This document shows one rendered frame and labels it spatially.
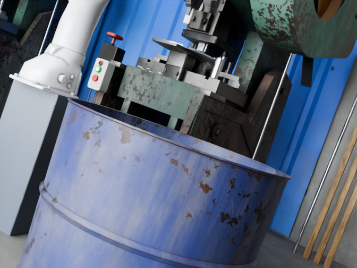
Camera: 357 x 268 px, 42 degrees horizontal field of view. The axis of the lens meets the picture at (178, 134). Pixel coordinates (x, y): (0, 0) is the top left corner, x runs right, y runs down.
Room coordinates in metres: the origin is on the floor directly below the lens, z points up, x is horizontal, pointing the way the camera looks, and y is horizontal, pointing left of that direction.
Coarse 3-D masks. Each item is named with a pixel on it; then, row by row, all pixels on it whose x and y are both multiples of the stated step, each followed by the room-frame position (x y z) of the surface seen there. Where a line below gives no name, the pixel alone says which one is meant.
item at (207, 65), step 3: (195, 63) 2.11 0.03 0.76; (198, 63) 2.10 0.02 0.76; (201, 63) 2.09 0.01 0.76; (204, 63) 2.09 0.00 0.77; (207, 63) 2.08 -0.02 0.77; (210, 63) 2.10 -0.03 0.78; (195, 66) 2.11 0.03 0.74; (198, 66) 2.10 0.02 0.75; (201, 66) 2.09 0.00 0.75; (204, 66) 2.08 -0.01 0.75; (207, 66) 2.09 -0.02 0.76; (210, 66) 2.11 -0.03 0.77; (201, 69) 2.09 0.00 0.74; (204, 69) 2.08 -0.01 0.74; (207, 69) 2.10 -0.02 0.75; (210, 69) 2.12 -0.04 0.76
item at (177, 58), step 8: (160, 40) 1.92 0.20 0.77; (168, 48) 2.03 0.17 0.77; (176, 48) 1.94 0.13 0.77; (184, 48) 1.92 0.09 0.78; (168, 56) 2.03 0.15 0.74; (176, 56) 2.01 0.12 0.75; (184, 56) 1.99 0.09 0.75; (192, 56) 2.01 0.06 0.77; (168, 64) 2.02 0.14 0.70; (176, 64) 2.00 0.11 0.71; (184, 64) 1.99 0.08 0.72; (192, 64) 2.03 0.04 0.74; (168, 72) 2.02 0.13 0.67; (176, 72) 1.98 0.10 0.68
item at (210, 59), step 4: (168, 40) 1.93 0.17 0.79; (180, 44) 1.91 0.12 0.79; (188, 48) 1.91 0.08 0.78; (192, 48) 1.91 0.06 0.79; (192, 52) 1.97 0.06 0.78; (196, 52) 1.93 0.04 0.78; (200, 52) 1.92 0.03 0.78; (200, 56) 2.01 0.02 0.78; (204, 56) 1.97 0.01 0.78; (208, 56) 1.95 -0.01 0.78; (208, 60) 2.04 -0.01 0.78; (212, 60) 1.99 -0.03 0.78
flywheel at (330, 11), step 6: (324, 0) 2.11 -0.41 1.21; (330, 0) 2.17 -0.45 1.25; (336, 0) 2.18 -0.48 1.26; (342, 0) 2.18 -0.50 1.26; (318, 6) 2.08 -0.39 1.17; (324, 6) 2.13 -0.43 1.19; (330, 6) 2.17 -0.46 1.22; (336, 6) 2.17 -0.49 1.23; (318, 12) 2.10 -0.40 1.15; (324, 12) 2.15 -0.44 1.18; (330, 12) 2.16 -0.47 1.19; (324, 18) 2.13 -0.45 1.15
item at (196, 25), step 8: (208, 0) 2.09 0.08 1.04; (216, 0) 2.07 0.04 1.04; (200, 8) 2.09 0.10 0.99; (208, 8) 2.09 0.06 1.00; (216, 8) 2.07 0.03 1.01; (200, 16) 2.06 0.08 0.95; (208, 16) 2.04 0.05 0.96; (216, 16) 2.06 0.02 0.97; (224, 16) 2.08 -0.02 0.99; (192, 24) 2.08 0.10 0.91; (200, 24) 2.06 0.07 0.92; (208, 24) 2.04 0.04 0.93; (216, 24) 2.05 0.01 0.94; (224, 24) 2.10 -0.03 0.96; (200, 32) 2.09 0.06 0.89; (208, 32) 2.06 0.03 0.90; (216, 32) 2.07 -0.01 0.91; (224, 32) 2.12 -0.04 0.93; (224, 40) 2.14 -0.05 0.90
